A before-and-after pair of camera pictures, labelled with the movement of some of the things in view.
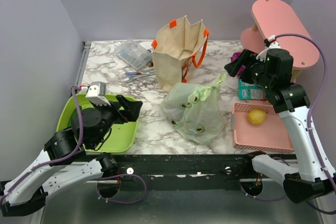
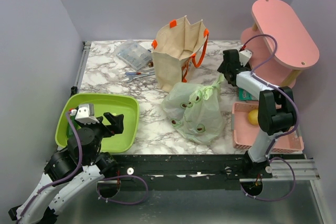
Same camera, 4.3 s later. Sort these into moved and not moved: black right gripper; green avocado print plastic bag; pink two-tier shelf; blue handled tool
Moved: black right gripper
Not moved: pink two-tier shelf; blue handled tool; green avocado print plastic bag
